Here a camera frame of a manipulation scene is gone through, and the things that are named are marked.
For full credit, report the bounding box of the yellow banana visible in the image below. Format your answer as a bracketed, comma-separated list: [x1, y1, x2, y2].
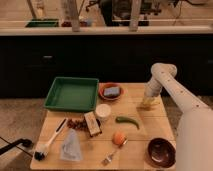
[141, 100, 159, 109]

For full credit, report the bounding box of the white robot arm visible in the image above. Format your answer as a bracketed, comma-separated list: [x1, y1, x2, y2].
[142, 63, 213, 171]

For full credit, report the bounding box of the white paper cup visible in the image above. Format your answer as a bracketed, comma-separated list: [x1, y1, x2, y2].
[95, 104, 111, 121]

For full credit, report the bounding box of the green chili pepper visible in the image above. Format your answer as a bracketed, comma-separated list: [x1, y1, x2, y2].
[115, 116, 140, 130]

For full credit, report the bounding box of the blue sponge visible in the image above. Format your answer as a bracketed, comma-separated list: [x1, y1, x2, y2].
[104, 87, 120, 98]

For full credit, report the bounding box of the orange bowl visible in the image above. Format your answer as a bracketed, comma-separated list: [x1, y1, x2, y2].
[99, 83, 124, 101]

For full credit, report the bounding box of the orange fruit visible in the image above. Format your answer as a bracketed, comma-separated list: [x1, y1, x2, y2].
[112, 132, 126, 146]

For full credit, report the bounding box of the dark brown bowl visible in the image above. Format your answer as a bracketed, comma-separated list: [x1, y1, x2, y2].
[147, 138, 176, 168]

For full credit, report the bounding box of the brown cardboard box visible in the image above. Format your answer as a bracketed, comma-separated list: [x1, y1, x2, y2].
[84, 112, 101, 137]

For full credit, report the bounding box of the green plastic tray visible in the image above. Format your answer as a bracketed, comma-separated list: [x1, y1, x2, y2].
[44, 77, 99, 112]

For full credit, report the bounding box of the silver fork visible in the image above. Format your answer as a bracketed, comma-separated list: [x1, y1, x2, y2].
[101, 143, 125, 166]

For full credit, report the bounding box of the clear plastic bag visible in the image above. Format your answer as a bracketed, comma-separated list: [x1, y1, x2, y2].
[60, 129, 83, 162]

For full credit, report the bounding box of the black handle bar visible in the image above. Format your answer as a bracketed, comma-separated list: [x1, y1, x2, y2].
[0, 139, 32, 155]

